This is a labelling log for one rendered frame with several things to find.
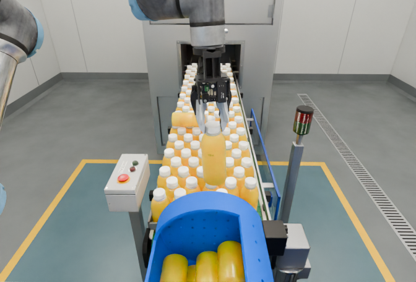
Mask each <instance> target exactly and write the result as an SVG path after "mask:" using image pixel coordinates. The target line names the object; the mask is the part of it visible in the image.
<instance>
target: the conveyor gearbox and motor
mask: <svg viewBox="0 0 416 282"><path fill-rule="evenodd" d="M284 224H286V225H287V228H288V234H287V235H288V238H287V246H286V247H285V252H284V255H283V256H277V258H276V262H275V268H274V270H272V274H273V278H274V282H297V280H299V279H308V277H309V274H310V270H311V265H310V262H309V260H308V254H309V251H310V249H311V246H310V245H309V243H308V240H307V238H306V235H305V232H304V227H303V226H302V225H301V224H291V223H284Z"/></svg>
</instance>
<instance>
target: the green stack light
mask: <svg viewBox="0 0 416 282"><path fill-rule="evenodd" d="M310 127H311V122H310V123H307V124H303V123H300V122H297V121H296V120H295V119H294V123H293V131H294V133H296V134H300V135H306V134H309V132H310Z"/></svg>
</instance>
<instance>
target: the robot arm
mask: <svg viewBox="0 0 416 282"><path fill-rule="evenodd" d="M128 3H129V6H131V12H132V14H133V15H134V17H135V18H136V19H138V20H151V21H158V20H170V19H187V18H189V25H190V35H191V45H192V46H194V47H193V54H195V55H202V57H199V61H198V65H197V72H196V75H195V78H194V79H193V80H194V81H195V85H191V87H192V89H191V94H190V101H191V106H192V107H193V111H194V115H195V117H196V121H197V124H198V126H199V128H200V130H201V131H202V133H203V134H205V133H206V125H205V122H204V121H205V120H206V117H205V115H204V113H205V110H206V109H207V102H213V101H215V103H216V106H217V108H218V109H219V117H220V128H221V131H222V132H223V131H224V130H225V128H226V126H227V123H229V118H228V117H229V113H230V111H229V107H230V103H231V100H232V93H231V91H230V77H229V76H228V75H227V74H226V73H225V72H222V71H221V69H220V58H221V53H224V52H225V45H224V44H225V43H226V41H225V34H226V33H228V29H225V3H224V0H128ZM43 40H44V30H43V26H42V24H41V23H40V21H39V20H38V19H37V18H36V17H35V16H34V15H33V14H32V12H30V11H29V10H28V9H27V8H26V7H24V6H23V5H21V4H20V3H19V2H18V1H16V0H0V130H1V126H2V121H3V118H4V114H5V111H6V106H7V102H8V99H9V95H10V92H11V87H12V83H13V79H14V76H15V71H16V68H17V65H18V64H20V63H22V62H25V61H26V60H27V58H30V57H32V56H33V55H34V54H36V53H37V49H40V48H41V46H42V44H43ZM5 204H6V191H5V190H4V186H3V185H2V184H1V183H0V215H1V213H2V211H3V209H4V206H5Z"/></svg>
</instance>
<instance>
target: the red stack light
mask: <svg viewBox="0 0 416 282"><path fill-rule="evenodd" d="M312 118H313V113H311V114H303V113H300V112H298V111H297V110H296V113H295V120H296V121H297V122H300V123H303V124H307V123H310V122H311V121H312Z"/></svg>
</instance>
